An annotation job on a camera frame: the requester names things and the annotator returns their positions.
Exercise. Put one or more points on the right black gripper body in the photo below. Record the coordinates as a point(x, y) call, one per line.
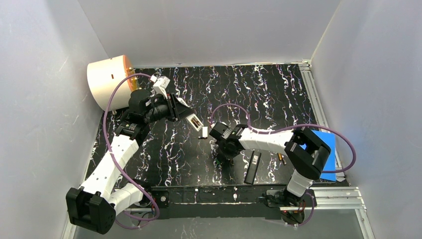
point(223, 151)

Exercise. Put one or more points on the white remote control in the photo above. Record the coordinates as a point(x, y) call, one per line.
point(194, 121)

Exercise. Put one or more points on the blue sheet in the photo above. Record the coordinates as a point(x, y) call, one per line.
point(329, 158)

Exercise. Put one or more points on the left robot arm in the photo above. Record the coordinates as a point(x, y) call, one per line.
point(108, 191)

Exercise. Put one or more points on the white cylinder with orange lid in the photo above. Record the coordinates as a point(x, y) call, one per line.
point(103, 77)

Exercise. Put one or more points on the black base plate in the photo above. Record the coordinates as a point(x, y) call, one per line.
point(230, 201)

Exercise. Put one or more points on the white battery cover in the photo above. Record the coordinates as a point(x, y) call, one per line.
point(204, 133)

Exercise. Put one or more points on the black remote control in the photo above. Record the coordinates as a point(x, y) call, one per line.
point(252, 168)

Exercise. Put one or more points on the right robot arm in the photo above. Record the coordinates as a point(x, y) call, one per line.
point(241, 138)

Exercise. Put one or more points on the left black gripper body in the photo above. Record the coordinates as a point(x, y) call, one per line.
point(173, 107)

